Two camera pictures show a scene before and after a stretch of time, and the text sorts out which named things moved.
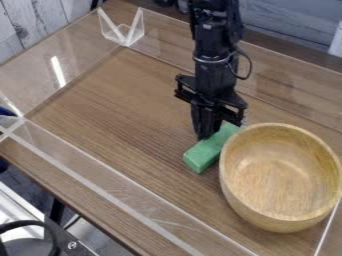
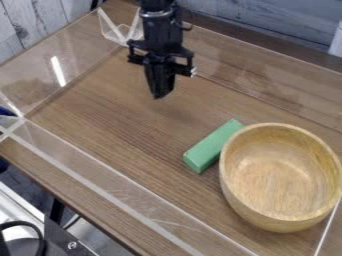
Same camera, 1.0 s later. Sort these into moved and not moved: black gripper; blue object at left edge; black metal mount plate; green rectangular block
Moved: black gripper
Not moved: green rectangular block; black metal mount plate; blue object at left edge
